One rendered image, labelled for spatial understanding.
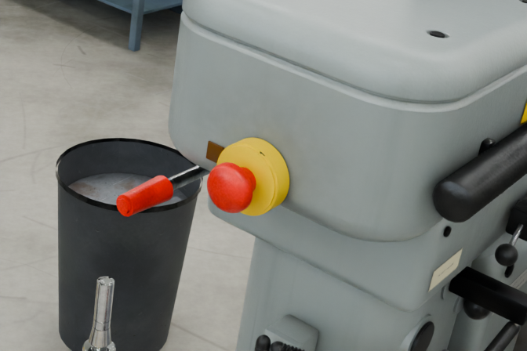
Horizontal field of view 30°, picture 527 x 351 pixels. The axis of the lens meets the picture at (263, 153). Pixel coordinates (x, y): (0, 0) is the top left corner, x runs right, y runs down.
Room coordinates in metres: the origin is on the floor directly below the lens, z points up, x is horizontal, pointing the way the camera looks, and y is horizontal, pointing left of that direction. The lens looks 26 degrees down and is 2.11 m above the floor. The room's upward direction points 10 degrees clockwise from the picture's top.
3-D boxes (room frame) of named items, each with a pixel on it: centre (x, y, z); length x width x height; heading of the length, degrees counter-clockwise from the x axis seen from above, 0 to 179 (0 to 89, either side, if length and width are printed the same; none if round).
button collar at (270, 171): (0.69, 0.01, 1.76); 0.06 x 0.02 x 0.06; 58
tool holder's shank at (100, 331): (1.13, 0.18, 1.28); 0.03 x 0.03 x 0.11
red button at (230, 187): (0.67, 0.02, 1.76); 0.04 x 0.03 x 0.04; 58
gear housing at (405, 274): (0.92, -0.14, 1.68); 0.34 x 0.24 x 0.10; 148
